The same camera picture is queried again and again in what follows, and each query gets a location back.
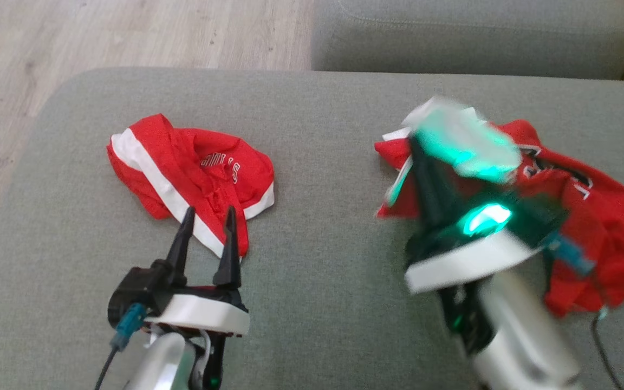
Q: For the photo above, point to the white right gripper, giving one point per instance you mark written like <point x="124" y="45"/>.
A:
<point x="463" y="260"/>

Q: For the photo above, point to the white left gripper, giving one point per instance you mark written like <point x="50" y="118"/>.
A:
<point x="203" y="314"/>

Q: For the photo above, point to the red shorts with white stripe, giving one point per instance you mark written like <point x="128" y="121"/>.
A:
<point x="182" y="162"/>

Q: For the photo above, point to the red and white basketball jersey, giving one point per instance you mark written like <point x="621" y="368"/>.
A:
<point x="604" y="216"/>

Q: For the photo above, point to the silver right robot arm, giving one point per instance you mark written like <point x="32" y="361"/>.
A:
<point x="512" y="336"/>

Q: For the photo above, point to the grey fabric sofa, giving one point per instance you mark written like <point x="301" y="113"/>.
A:
<point x="317" y="135"/>

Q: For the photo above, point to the grey sofa cushion block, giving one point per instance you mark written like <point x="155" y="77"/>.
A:
<point x="469" y="38"/>

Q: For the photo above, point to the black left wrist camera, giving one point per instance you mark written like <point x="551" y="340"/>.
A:
<point x="133" y="287"/>

